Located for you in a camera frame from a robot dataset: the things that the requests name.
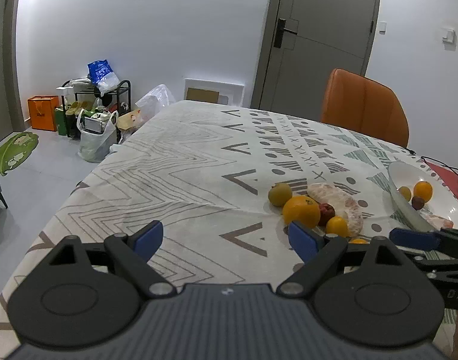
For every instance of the blue and white plastic bag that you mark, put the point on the blue and white plastic bag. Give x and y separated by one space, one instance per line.
102 76

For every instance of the red orange placemat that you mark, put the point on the red orange placemat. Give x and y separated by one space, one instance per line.
448 176

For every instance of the small greenish-yellow citrus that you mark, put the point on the small greenish-yellow citrus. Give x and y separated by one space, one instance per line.
406 193

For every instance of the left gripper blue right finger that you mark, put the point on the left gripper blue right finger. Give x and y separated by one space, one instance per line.
323 258

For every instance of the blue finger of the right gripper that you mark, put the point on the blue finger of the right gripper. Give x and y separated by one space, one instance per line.
414 240

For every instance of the small yellow tangerine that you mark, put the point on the small yellow tangerine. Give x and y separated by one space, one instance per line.
338 225
423 189

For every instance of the orange leather chair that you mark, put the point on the orange leather chair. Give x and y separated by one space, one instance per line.
364 106

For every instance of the patterned white tablecloth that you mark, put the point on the patterned white tablecloth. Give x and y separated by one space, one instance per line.
204 171

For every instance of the black metal shoe rack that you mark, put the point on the black metal shoe rack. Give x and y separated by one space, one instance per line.
76 93

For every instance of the white plastic bag with box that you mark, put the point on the white plastic bag with box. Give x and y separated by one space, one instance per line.
94 147

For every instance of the green-yellow round fruit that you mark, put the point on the green-yellow round fruit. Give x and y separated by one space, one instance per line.
280 194

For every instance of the black door lock handle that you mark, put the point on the black door lock handle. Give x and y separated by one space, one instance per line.
280 30

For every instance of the large front orange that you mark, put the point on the large front orange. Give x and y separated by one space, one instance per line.
357 241

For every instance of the green box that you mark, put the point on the green box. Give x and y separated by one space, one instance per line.
60 122

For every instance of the long peeled pomelo segment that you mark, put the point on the long peeled pomelo segment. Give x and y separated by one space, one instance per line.
344 204

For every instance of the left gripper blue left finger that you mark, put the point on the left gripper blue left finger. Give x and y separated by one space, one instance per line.
129 256

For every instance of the clear plastic bag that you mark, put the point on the clear plastic bag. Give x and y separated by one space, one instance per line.
154 102

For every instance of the large orange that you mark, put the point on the large orange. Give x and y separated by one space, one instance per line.
357 241
301 209

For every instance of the short peeled pomelo segment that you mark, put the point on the short peeled pomelo segment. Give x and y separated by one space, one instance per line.
437 221

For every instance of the dark red jujube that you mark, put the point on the dark red jujube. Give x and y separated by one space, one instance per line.
327 212
417 203

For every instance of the white foam packaging with cardboard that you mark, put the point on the white foam packaging with cardboard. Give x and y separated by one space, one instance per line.
215 92

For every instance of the grey door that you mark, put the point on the grey door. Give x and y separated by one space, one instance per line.
330 34

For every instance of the green leaf floor mat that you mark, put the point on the green leaf floor mat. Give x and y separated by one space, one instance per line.
16 150

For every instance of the orange paper bag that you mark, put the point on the orange paper bag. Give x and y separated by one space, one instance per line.
42 112

